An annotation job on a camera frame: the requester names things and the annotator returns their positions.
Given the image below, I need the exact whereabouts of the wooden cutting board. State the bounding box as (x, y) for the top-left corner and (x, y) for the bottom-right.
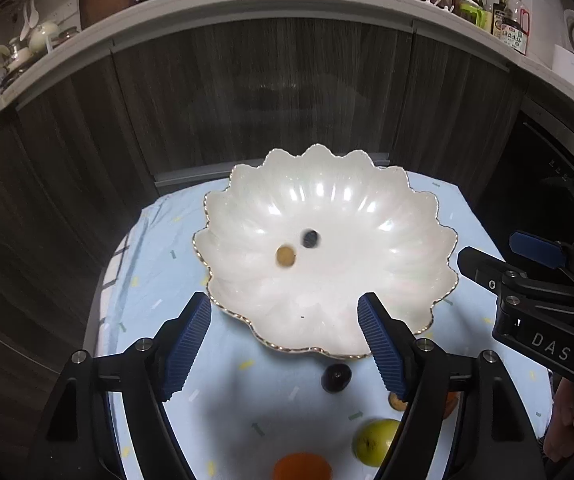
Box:
(78, 0), (135, 31)

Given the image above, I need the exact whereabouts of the large labelled sauce bottle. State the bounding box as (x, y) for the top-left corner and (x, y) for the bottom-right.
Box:
(500, 0), (530, 57)

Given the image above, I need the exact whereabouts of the white scalloped bowl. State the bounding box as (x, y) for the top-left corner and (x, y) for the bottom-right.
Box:
(192, 143), (460, 359)

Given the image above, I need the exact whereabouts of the light blue patterned cloth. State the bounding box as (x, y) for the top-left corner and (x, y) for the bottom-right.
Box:
(94, 167), (555, 480)

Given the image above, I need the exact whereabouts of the person's right hand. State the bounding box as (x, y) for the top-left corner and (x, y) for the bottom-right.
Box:
(543, 377), (574, 463)

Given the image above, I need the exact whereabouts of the green apple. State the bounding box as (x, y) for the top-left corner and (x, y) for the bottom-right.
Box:
(352, 418), (402, 467)

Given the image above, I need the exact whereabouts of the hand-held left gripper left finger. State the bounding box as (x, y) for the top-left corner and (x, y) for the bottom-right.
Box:
(27, 291), (213, 480)

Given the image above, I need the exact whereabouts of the green bottle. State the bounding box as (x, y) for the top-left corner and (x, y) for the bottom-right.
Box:
(454, 0), (485, 28)

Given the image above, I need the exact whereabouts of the dark glass bottle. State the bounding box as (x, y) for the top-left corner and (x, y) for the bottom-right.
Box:
(492, 0), (508, 36)

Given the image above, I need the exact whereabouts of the dark built-in appliance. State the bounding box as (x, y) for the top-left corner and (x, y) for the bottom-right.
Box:
(472, 105), (574, 321)

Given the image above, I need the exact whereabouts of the white spoon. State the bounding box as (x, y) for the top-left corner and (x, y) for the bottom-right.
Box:
(19, 0), (40, 36)

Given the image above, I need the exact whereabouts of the white teapot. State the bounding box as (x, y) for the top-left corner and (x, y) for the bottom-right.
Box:
(26, 20), (60, 53)

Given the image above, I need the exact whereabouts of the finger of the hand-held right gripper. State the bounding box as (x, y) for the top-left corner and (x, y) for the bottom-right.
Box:
(508, 231), (574, 288)
(457, 246), (574, 311)

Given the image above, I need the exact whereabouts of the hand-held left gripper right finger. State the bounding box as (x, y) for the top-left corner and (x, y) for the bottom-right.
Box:
(357, 292), (543, 480)

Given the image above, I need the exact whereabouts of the dark wood kitchen cabinet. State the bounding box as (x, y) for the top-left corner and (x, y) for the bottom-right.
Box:
(0, 16), (528, 361)

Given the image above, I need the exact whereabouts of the metal kettle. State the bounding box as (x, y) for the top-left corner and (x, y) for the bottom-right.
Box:
(0, 42), (30, 73)

